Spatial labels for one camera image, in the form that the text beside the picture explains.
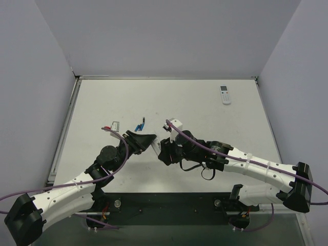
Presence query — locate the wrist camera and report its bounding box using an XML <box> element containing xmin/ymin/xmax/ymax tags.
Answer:
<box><xmin>102</xmin><ymin>121</ymin><xmax>120</xmax><ymax>132</ymax></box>
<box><xmin>163</xmin><ymin>118</ymin><xmax>183</xmax><ymax>142</ymax></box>

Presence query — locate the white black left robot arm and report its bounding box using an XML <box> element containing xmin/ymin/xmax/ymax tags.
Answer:
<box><xmin>4</xmin><ymin>131</ymin><xmax>157</xmax><ymax>245</ymax></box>

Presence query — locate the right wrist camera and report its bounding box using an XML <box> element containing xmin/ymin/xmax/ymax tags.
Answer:
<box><xmin>163</xmin><ymin>118</ymin><xmax>183</xmax><ymax>142</ymax></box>

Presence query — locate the small white remote control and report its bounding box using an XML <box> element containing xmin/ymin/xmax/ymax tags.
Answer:
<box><xmin>220</xmin><ymin>85</ymin><xmax>231</xmax><ymax>105</ymax></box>

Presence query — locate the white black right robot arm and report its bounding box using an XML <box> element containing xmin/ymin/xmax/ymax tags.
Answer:
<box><xmin>153</xmin><ymin>130</ymin><xmax>313</xmax><ymax>213</ymax></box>

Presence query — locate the purple camera cable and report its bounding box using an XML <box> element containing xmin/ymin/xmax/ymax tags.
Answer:
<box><xmin>166</xmin><ymin>118</ymin><xmax>328</xmax><ymax>206</ymax></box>
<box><xmin>0</xmin><ymin>127</ymin><xmax>129</xmax><ymax>215</ymax></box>

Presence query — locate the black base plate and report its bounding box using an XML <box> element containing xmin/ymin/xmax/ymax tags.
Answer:
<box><xmin>85</xmin><ymin>192</ymin><xmax>259</xmax><ymax>226</ymax></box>

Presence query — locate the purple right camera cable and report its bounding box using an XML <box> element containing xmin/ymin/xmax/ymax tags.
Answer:
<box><xmin>166</xmin><ymin>118</ymin><xmax>328</xmax><ymax>206</ymax></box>

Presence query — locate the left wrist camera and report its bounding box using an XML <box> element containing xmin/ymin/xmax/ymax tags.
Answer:
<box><xmin>102</xmin><ymin>121</ymin><xmax>120</xmax><ymax>132</ymax></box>

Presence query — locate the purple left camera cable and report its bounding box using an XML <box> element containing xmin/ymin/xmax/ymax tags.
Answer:
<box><xmin>0</xmin><ymin>127</ymin><xmax>129</xmax><ymax>215</ymax></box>

